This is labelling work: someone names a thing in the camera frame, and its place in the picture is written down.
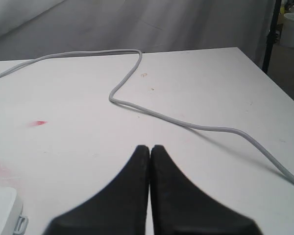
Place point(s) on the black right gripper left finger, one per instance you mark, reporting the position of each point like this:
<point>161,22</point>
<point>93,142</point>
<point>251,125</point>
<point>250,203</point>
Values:
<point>118,209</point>

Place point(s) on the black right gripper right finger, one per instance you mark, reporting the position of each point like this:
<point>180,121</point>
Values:
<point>180,208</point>

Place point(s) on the white five-socket power strip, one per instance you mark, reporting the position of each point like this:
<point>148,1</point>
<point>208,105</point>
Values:
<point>12,222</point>

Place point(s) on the black tripod stand pole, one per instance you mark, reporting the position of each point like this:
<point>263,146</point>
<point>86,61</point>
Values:
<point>271,38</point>

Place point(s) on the white backdrop cloth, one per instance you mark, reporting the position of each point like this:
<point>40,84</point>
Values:
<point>34,28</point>

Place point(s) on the white plastic bucket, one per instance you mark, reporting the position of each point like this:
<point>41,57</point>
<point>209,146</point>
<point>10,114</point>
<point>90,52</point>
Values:
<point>287,35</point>

